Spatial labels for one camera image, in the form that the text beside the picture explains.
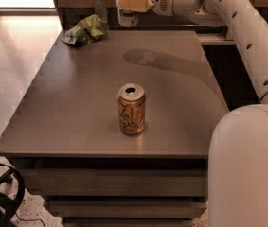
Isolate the wooden wall shelf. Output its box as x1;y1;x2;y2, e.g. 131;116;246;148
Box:
197;32;268;46

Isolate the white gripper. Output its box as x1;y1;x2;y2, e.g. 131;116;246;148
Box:
116;0;173;16

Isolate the orange LaCroix can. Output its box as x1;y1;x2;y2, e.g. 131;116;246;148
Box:
117;83;146;135

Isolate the left metal shelf bracket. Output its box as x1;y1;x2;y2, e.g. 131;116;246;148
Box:
93;0;108;22

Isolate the green jalapeno chip bag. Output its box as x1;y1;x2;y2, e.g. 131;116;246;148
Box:
62;14;108;46

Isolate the green white 7up can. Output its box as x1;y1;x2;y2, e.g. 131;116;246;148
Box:
117;6;139;27

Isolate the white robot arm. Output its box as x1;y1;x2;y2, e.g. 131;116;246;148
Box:
116;0;268;227

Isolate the grey drawer cabinet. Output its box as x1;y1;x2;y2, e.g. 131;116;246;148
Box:
0;31;227;227

